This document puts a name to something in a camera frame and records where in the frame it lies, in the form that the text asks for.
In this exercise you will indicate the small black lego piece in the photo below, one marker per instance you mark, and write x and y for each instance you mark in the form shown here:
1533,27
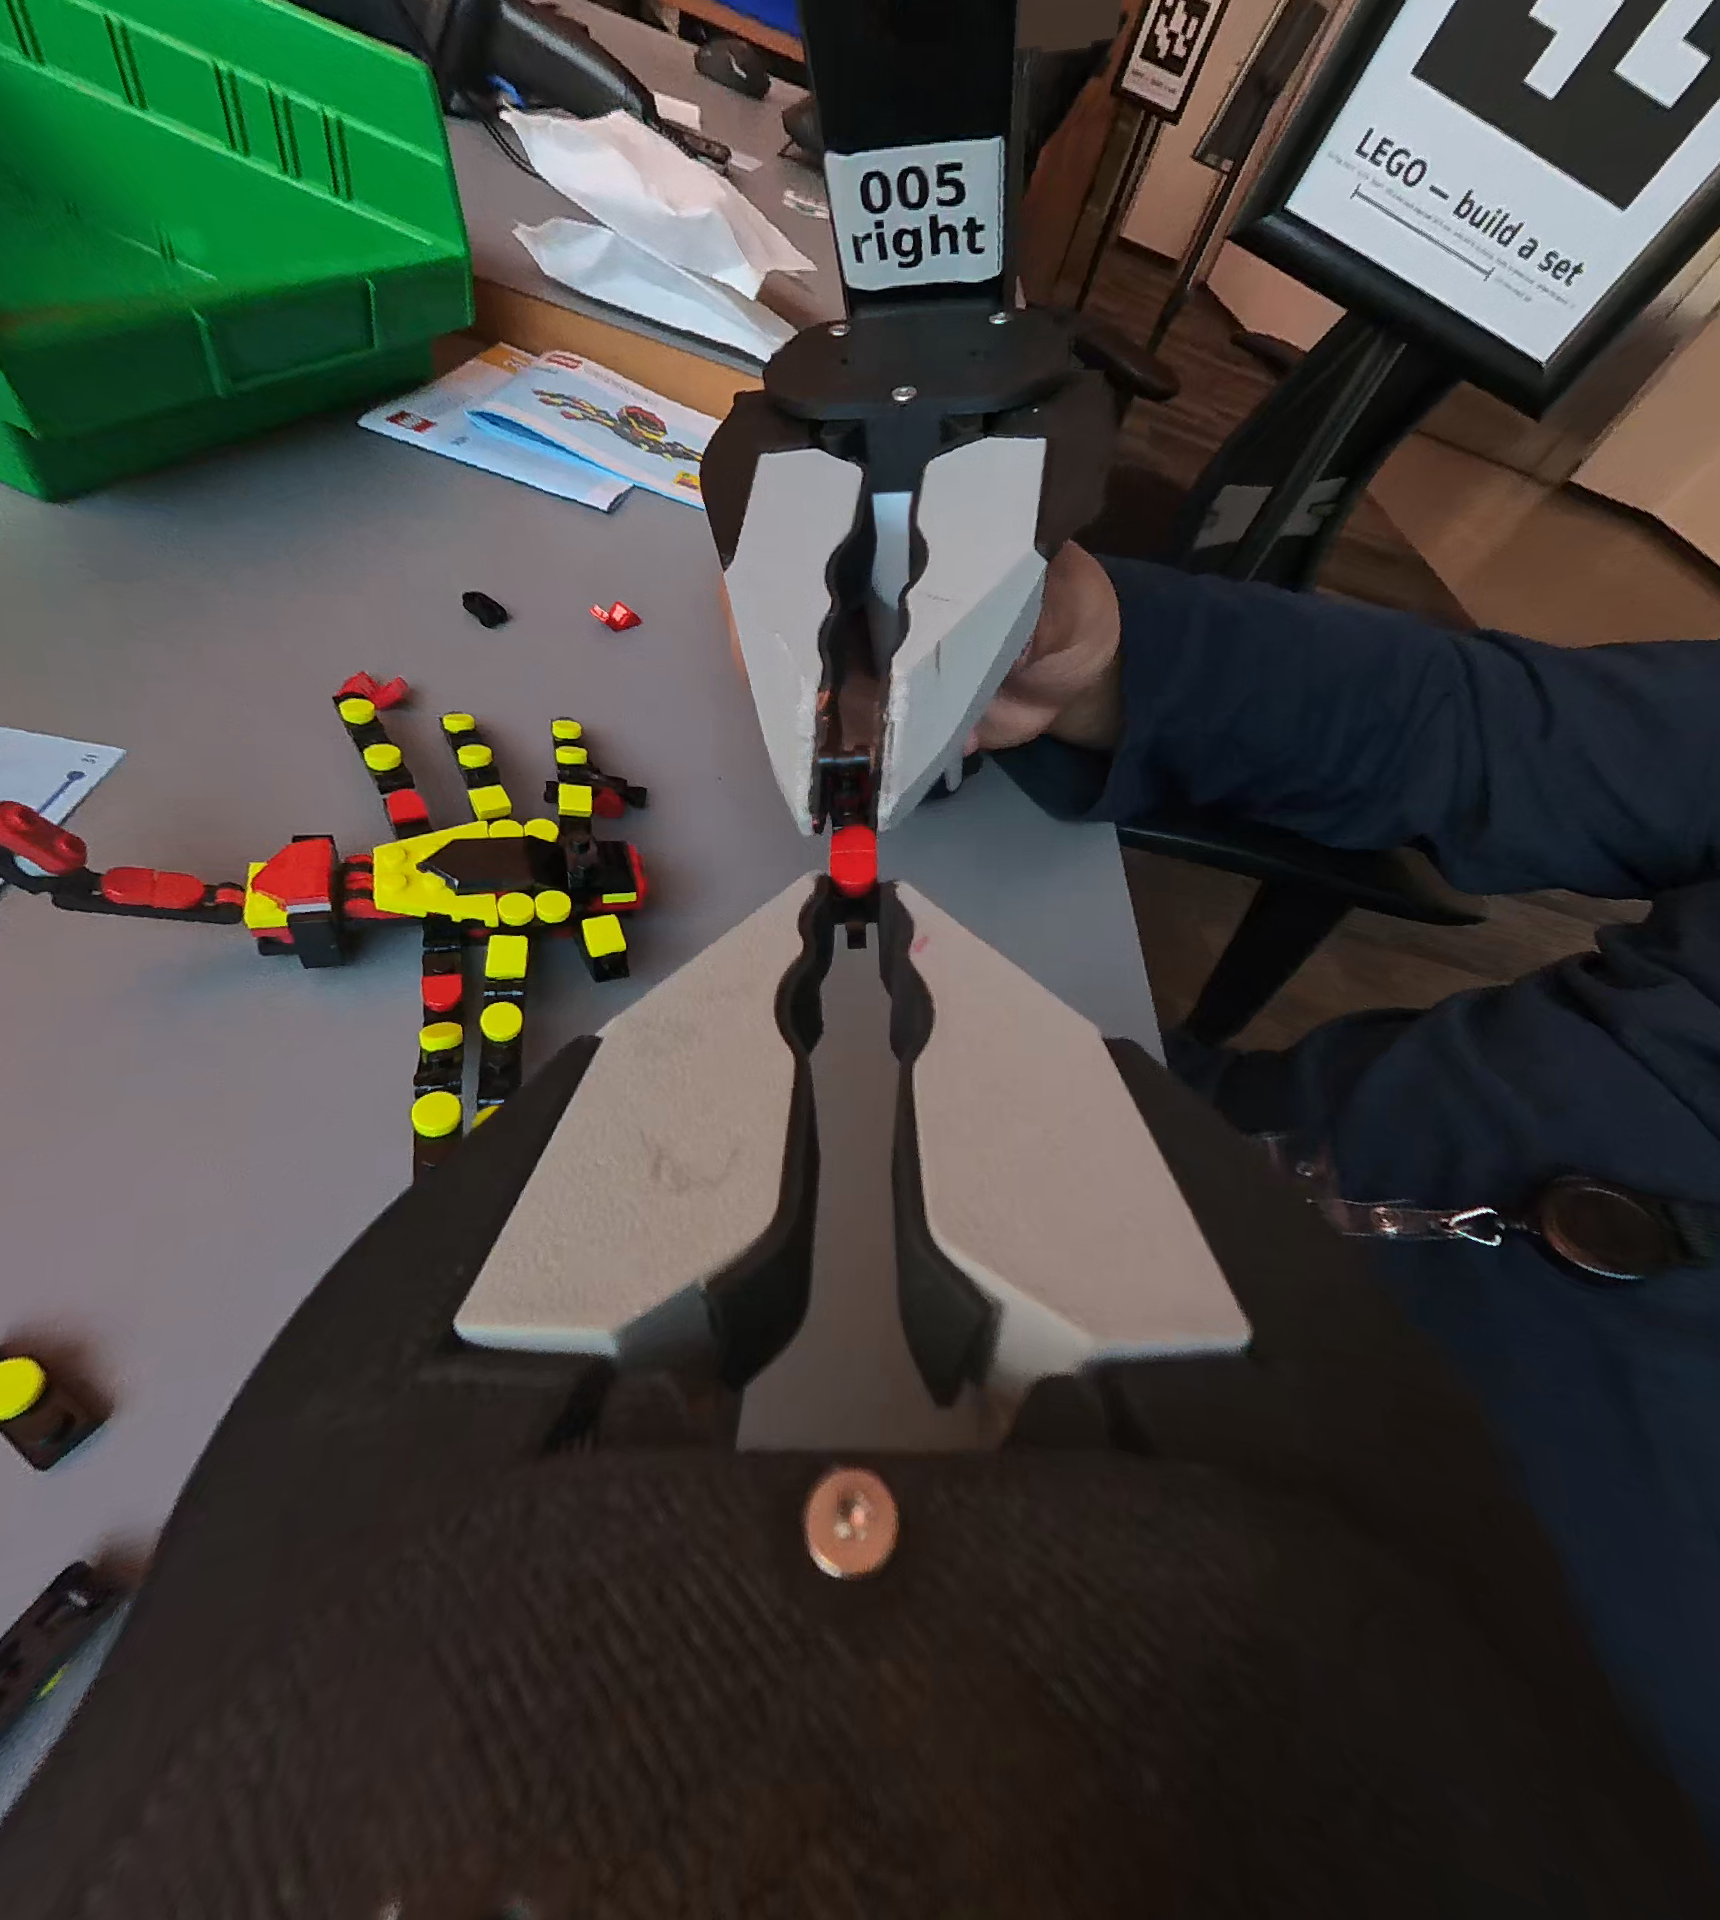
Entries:
485,609

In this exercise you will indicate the open instruction booklet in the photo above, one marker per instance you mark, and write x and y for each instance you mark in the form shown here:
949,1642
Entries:
51,789

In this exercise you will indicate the person's right forearm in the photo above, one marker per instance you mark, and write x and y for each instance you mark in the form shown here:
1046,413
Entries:
1400,735

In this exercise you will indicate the person's dark blue torso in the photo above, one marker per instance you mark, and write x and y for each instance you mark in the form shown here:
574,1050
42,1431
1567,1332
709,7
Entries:
1624,1500

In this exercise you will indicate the white blue instruction booklet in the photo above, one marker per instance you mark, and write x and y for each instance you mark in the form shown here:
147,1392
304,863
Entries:
500,450

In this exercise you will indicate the person's black office chair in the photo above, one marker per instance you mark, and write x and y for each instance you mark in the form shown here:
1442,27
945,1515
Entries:
1324,879

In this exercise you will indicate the black red lego limb piece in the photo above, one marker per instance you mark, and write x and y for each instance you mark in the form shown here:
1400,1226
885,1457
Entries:
852,858

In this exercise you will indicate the green plastic bin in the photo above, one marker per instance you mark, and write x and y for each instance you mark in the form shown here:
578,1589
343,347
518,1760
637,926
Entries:
124,254

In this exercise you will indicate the black bag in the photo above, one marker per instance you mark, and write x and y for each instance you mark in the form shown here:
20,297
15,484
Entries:
544,53

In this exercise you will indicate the small red lego piece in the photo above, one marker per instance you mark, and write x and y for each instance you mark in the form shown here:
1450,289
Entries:
617,614

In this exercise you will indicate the crumpled white paper bag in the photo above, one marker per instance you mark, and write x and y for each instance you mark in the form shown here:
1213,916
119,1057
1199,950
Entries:
651,181
634,284

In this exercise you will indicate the yellow cornered instruction booklet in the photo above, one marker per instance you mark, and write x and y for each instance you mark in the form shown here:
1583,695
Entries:
620,413

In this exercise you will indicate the black lego piece yellow tile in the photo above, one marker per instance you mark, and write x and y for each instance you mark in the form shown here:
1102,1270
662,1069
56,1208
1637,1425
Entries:
29,1394

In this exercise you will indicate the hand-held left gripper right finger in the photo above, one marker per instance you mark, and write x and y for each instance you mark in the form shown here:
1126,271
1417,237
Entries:
1054,1185

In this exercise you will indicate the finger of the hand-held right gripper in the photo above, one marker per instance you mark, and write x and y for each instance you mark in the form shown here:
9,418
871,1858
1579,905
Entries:
784,601
980,601

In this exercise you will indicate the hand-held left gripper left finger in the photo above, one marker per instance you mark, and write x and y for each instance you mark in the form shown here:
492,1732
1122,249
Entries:
651,1171

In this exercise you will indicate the small distant tag sign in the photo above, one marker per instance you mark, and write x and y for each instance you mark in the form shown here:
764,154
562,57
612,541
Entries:
1173,44

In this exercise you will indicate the person's right hand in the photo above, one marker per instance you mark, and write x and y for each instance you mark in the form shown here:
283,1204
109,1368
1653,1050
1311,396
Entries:
1071,661

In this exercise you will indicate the yellow red lego spider model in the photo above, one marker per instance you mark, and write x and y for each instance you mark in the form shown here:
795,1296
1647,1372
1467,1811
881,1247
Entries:
500,871

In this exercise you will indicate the black slotted lego piece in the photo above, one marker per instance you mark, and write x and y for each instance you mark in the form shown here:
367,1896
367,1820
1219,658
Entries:
5,1695

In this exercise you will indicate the cardboard box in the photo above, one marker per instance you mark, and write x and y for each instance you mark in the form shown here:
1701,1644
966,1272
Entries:
1564,541

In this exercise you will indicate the large black framed tag sign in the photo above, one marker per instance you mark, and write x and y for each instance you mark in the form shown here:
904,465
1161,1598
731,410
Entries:
1521,164

